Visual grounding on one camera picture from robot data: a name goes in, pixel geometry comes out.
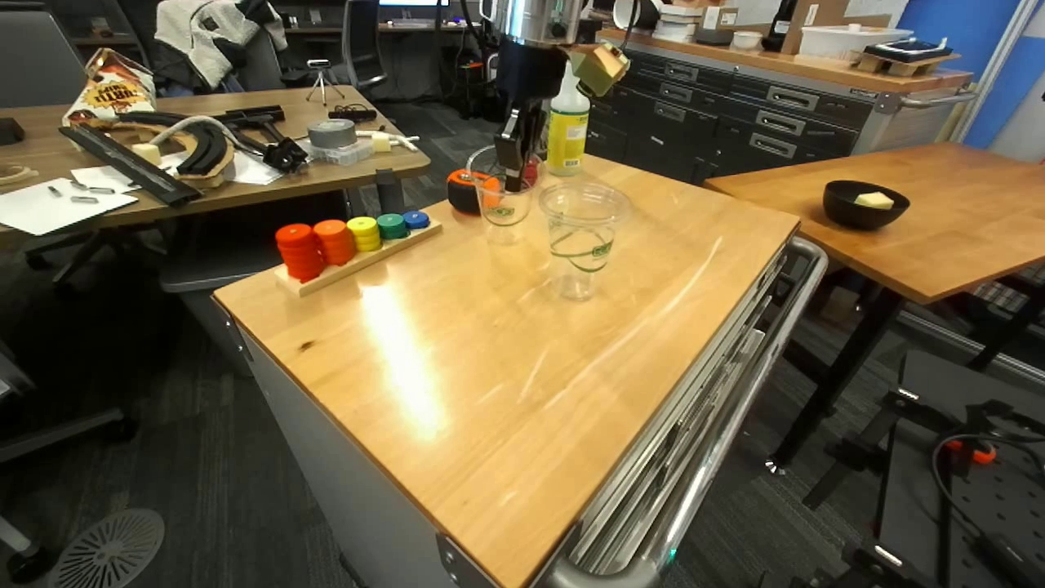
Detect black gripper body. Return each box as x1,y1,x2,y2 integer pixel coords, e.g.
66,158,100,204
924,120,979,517
497,43,572,113

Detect white spray bottle yellow label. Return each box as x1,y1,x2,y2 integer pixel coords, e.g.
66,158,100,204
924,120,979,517
544,62,595,176

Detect orange and black round object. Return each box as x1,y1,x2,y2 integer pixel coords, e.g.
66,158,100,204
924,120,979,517
444,166,488,220

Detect green stacking discs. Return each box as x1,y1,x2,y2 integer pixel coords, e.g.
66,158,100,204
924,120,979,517
375,209,410,244

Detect yellow stacking discs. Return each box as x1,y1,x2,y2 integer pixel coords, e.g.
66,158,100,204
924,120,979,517
341,211,384,259

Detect black office chair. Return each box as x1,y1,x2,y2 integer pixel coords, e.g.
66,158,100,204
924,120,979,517
340,0,390,90

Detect dark drawer cabinet wooden top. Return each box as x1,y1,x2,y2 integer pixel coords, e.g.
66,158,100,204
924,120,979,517
583,27,976,188

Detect grey tape roll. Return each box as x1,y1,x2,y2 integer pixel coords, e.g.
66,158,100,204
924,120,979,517
303,113,363,166

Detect orange stacking discs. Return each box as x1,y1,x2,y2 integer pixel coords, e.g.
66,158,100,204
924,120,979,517
311,216,360,267

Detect wooden desk with clutter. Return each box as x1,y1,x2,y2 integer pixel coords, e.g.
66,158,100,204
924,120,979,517
0,81,435,273

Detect red stacking discs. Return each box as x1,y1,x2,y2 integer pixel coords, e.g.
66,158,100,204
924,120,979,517
269,223,326,285

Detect black hand tool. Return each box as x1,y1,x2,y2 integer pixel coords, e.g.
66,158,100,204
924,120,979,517
207,102,311,176

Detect dark bottle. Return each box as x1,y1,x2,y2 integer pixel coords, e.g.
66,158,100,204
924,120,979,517
757,0,800,55

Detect white box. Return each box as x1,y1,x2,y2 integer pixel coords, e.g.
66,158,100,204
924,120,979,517
795,22,890,64

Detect white cloth on chair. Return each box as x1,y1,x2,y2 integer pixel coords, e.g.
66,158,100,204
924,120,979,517
150,0,291,90

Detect black bowl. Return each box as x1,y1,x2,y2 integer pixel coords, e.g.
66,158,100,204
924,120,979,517
820,176,915,234

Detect grey metal cart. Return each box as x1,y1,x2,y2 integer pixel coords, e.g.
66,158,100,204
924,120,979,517
207,231,832,588

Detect flat tray on cabinet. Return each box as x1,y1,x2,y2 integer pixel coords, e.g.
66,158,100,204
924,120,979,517
847,39,964,81

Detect long black bar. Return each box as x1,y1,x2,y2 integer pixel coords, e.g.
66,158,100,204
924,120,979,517
59,120,204,211

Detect printed snack bag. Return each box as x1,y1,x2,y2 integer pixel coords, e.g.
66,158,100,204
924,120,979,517
62,45,161,130

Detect wooden table black legs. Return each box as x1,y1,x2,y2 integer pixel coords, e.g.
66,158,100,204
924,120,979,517
700,142,1045,476

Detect blue partition panel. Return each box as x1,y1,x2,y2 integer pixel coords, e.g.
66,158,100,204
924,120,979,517
899,0,1045,153

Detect white paper sheets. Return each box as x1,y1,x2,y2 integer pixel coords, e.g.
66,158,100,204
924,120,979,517
0,163,139,243

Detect grey chair base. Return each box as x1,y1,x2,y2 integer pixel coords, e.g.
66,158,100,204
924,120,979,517
0,339,139,475

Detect orange and black clamp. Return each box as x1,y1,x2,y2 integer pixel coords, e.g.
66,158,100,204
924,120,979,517
938,432,1003,475

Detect white round perforated grille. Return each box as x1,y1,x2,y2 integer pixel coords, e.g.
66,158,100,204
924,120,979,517
44,506,169,588

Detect tan wrist camera box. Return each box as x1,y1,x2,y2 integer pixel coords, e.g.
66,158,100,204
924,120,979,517
572,43,634,105

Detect coiled black and beige hose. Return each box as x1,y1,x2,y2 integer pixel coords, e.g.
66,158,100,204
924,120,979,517
127,112,239,185

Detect black metal stand frame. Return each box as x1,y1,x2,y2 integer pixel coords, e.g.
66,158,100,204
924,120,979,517
803,345,1045,588

